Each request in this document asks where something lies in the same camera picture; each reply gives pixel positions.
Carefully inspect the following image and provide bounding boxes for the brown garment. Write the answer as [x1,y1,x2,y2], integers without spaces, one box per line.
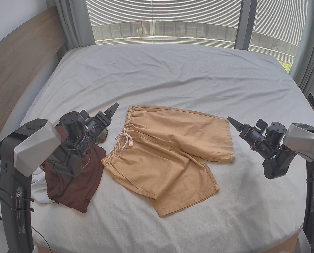
[42,125,106,213]

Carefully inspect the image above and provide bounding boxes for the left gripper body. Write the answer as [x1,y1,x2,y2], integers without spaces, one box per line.
[86,111,113,142]

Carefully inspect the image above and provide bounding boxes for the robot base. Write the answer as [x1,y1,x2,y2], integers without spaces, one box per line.
[297,232,311,253]

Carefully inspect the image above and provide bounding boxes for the grey-green curtain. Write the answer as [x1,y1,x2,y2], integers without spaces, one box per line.
[289,0,314,95]
[44,0,95,49]

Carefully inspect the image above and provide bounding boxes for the black cable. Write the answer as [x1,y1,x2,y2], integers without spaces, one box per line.
[30,226,52,253]

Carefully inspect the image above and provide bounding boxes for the tan shorts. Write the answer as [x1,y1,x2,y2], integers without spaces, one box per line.
[101,105,236,218]

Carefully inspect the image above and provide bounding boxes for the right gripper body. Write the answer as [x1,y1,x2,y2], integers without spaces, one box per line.
[239,125,267,146]

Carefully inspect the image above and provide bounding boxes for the white garment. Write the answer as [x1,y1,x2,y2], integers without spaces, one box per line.
[30,168,54,205]

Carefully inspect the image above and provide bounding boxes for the window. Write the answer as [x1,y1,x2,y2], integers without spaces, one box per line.
[83,0,311,73]

